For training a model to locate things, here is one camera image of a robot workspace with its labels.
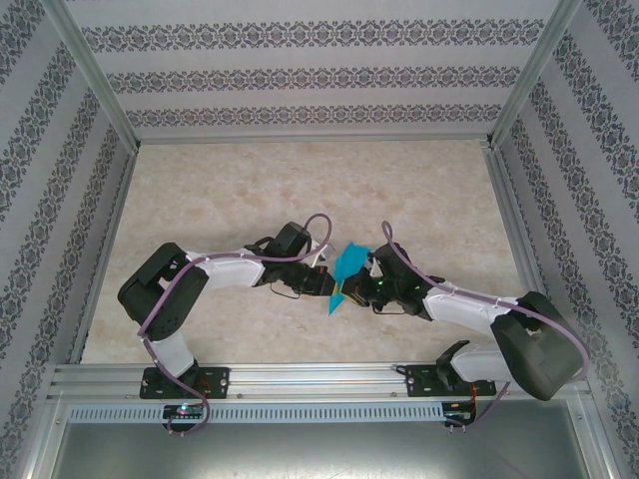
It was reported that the aluminium frame post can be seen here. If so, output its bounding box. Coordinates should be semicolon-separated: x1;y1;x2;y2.
42;0;141;154
19;393;69;479
568;393;623;479
486;0;585;151

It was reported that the small circuit board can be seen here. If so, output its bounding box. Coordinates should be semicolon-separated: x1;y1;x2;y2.
159;402;209;431
442;400;479;426

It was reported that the wide aluminium mounting rail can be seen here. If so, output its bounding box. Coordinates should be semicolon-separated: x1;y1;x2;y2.
47;359;594;401

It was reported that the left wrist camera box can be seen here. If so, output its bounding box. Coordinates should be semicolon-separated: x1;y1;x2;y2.
312;240;337;266

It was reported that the aluminium side rail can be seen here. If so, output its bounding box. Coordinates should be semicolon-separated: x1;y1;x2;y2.
483;144;568;361

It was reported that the thin aluminium wall rail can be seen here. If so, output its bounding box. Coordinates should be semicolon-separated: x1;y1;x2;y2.
134;133;495;147

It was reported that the slotted grey cable duct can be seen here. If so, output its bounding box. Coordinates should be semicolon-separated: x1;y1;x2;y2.
67;401;446;425

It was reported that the blue paper sheet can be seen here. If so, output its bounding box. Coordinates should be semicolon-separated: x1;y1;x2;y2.
325;240;376;317

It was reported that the purple cable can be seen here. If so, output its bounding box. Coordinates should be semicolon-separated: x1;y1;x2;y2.
380;220;591;436
137;213;335;441

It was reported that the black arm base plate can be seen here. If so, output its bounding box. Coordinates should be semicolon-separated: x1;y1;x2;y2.
404;363;500;399
139;366;232;400

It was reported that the grey metal sheet panel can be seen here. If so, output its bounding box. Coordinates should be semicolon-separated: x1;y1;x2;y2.
49;421;600;479

